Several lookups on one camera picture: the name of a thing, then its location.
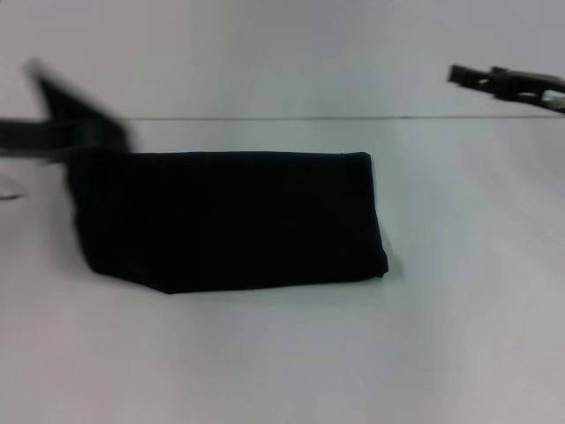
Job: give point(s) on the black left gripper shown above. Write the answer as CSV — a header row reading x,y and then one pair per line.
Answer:
x,y
35,134

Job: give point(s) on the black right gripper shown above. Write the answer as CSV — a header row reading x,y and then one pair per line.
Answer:
x,y
529,86

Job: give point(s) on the black shirt with FREE print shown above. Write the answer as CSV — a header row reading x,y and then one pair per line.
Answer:
x,y
229,221

